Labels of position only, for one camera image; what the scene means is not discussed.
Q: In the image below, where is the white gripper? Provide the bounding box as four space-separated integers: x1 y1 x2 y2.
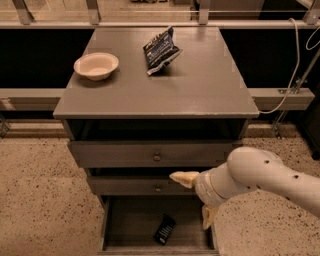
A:
169 168 229 230

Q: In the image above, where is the dark blue rxbar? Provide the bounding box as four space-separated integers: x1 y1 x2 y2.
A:
153 214 176 245

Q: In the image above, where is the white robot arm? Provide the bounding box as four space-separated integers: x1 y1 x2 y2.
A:
169 147 320 230

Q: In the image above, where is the brass top drawer knob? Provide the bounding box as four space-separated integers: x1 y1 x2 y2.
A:
153 152 161 162

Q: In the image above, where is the grey open bottom drawer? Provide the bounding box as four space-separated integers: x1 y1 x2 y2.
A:
97 196 220 256

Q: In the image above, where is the grey wooden drawer cabinet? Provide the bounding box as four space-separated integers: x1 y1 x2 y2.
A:
53 26 261 208

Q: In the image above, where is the grey middle drawer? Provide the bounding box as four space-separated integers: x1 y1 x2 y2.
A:
87 176 195 196

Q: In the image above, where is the grey top drawer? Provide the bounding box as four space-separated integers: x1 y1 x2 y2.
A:
68 140 243 168

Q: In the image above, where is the dark blue chip bag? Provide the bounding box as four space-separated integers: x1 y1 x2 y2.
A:
143 26 182 76

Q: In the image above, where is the metal stand right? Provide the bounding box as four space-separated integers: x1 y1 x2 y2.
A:
272 48 320 139

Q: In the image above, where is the white paper bowl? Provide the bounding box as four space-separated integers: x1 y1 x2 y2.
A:
74 52 119 81

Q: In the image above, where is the white cable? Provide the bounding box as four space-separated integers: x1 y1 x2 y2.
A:
259 17 301 115

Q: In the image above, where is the upper metal rail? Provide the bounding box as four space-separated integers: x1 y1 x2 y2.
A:
0 20 320 30

